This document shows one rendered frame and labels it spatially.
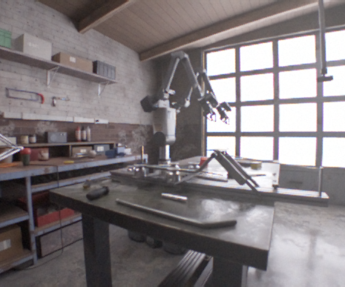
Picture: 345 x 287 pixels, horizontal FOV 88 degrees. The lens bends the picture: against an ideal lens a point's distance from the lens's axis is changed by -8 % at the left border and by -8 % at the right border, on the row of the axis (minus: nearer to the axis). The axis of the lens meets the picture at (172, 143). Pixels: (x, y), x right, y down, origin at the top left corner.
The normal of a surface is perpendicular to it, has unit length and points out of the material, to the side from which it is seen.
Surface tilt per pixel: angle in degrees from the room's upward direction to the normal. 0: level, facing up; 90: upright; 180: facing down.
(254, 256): 90
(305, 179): 90
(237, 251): 90
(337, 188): 90
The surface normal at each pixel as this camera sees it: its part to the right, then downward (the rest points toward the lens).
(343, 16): -0.50, 0.04
